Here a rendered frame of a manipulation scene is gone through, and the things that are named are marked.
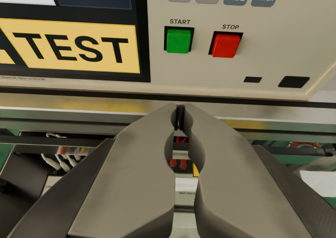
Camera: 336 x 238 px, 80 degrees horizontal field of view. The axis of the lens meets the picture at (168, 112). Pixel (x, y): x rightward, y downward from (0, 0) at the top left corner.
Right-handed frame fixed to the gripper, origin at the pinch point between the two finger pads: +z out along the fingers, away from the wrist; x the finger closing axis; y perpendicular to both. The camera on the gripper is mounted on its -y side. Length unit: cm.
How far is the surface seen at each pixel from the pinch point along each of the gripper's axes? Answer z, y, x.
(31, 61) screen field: 7.8, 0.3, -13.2
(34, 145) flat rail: 9.4, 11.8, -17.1
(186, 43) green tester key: 5.9, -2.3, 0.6
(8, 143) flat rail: 9.4, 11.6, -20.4
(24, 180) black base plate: 23, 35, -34
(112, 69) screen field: 8.0, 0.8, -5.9
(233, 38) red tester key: 5.9, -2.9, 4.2
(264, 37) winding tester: 6.3, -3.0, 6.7
